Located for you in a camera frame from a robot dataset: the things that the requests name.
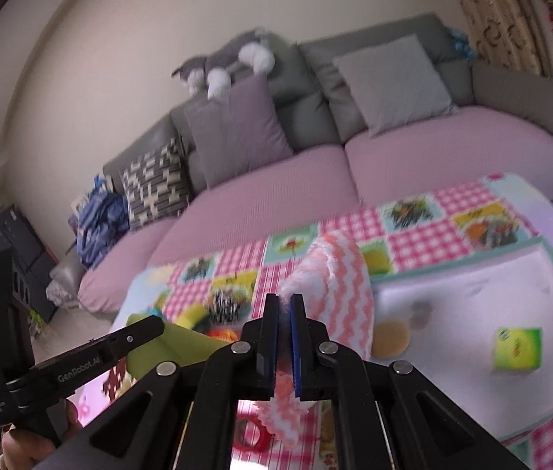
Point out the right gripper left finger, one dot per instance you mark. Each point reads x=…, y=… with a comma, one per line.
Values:
x=180, y=417

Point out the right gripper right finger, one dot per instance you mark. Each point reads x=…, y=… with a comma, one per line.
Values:
x=386, y=416

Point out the lime green cloth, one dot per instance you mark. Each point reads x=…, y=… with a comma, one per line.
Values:
x=176, y=344

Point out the leopard print scrunchie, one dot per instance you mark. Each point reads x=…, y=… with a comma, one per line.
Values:
x=224, y=308

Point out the green tissue pack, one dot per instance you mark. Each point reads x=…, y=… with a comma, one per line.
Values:
x=517, y=349

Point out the pink white chevron towel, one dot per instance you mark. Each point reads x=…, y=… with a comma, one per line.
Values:
x=336, y=288

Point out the yellow green sponge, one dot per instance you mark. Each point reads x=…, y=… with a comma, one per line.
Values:
x=193, y=317

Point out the person's left hand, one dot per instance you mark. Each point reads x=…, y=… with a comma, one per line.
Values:
x=23, y=450

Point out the pink checkered tablecloth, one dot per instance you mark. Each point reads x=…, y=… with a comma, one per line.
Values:
x=419, y=232

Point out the black cabinet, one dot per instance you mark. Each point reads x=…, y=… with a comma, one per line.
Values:
x=31, y=257

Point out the white tray teal rim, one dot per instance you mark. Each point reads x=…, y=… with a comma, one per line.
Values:
x=455, y=312

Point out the blue crumpled clothes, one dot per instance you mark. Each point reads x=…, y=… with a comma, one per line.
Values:
x=100, y=218

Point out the black white patterned cushion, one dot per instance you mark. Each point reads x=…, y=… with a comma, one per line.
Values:
x=155, y=185

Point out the purple grey cushion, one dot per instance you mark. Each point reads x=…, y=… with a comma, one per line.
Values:
x=238, y=132

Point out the grey sofa pink cover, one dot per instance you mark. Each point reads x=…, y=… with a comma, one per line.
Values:
x=504, y=124

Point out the light grey cushion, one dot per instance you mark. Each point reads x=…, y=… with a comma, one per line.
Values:
x=395, y=84

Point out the grey husky plush toy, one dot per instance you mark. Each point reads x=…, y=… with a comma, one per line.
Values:
x=213, y=73

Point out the beige patterned curtain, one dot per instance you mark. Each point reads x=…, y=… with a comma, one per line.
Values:
x=512, y=33

